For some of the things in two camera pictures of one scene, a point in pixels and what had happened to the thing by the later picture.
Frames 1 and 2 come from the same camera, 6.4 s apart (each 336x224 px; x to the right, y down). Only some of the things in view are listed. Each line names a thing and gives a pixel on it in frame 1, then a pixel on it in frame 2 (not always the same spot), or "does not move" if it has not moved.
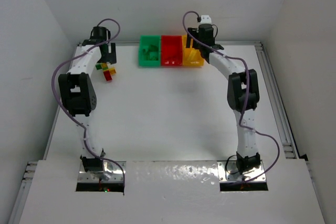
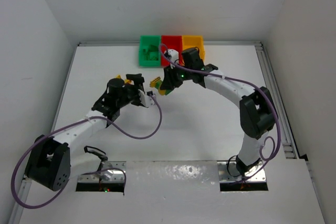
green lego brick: [151, 53] does not move
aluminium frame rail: [289, 148] does not move
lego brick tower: [108, 70] -> [126, 81]
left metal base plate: [113, 172] does not move
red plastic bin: [171, 52] does not move
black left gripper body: [109, 54] -> [134, 78]
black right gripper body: [193, 35] -> [169, 78]
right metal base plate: [228, 172] does not move
